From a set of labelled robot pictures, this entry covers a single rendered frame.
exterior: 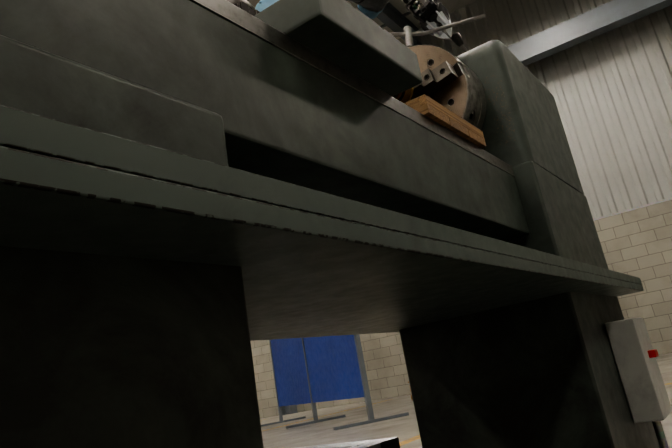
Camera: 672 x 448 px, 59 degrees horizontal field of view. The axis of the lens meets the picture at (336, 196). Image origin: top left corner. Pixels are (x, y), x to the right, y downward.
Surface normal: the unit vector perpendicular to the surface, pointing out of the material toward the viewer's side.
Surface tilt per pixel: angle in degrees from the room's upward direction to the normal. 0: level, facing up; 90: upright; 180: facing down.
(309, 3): 90
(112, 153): 90
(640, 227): 90
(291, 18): 90
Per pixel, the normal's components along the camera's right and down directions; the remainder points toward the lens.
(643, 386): -0.57, -0.15
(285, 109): 0.80, -0.31
